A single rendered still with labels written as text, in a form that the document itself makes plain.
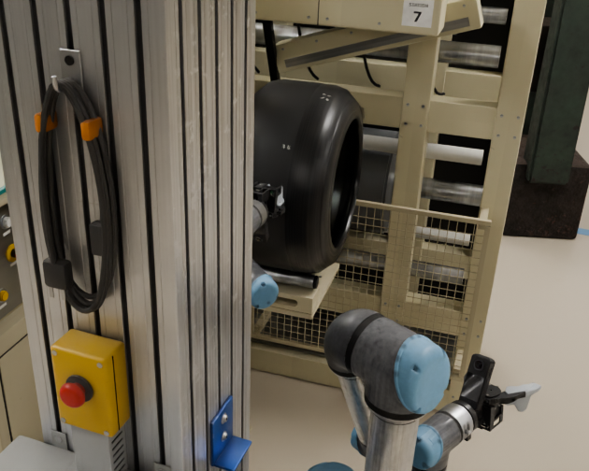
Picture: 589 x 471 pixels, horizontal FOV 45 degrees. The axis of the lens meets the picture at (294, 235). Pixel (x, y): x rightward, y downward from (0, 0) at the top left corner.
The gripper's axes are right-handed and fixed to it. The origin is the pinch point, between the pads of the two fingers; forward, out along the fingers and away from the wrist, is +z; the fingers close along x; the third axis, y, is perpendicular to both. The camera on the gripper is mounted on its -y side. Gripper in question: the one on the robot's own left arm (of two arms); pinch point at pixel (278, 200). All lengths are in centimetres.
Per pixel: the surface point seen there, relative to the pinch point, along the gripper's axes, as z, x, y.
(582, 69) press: 271, -97, 23
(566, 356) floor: 157, -106, -105
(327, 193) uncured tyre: 7.4, -12.4, 2.0
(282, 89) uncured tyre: 22.0, 7.6, 27.6
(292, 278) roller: 18.9, -0.8, -30.9
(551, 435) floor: 96, -98, -113
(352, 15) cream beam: 43, -7, 49
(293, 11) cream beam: 43, 12, 49
